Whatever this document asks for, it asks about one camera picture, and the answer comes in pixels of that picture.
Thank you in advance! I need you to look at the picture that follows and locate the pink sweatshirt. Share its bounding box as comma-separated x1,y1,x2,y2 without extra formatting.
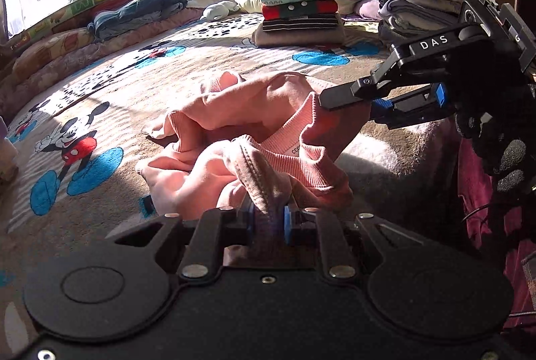
136,71,371,220

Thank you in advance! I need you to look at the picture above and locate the right black gloved hand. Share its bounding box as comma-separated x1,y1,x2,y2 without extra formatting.
446,35,535,200

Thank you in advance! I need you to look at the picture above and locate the beige folded garment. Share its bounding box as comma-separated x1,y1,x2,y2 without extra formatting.
251,26,345,48

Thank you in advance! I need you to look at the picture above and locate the black white striped garment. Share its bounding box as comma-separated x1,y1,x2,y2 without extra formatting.
262,14,340,32

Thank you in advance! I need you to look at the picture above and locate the maroon garment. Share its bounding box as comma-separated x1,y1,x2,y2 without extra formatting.
458,139,535,334

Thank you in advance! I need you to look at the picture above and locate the red green folded sweater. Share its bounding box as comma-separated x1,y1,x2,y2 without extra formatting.
262,0,338,20

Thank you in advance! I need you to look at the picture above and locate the white plush toy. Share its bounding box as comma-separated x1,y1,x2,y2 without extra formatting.
200,0,240,21

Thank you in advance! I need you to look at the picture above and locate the Mickey Mouse bed blanket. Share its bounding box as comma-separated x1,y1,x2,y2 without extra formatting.
0,7,466,281

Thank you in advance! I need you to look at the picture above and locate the dark blue folded jacket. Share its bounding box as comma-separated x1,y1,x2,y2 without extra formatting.
87,0,187,41

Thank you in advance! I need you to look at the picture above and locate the pink patterned rolled quilt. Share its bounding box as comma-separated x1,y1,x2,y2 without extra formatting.
1,8,203,123

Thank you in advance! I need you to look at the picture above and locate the black cable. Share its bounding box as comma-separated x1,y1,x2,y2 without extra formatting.
462,202,493,222

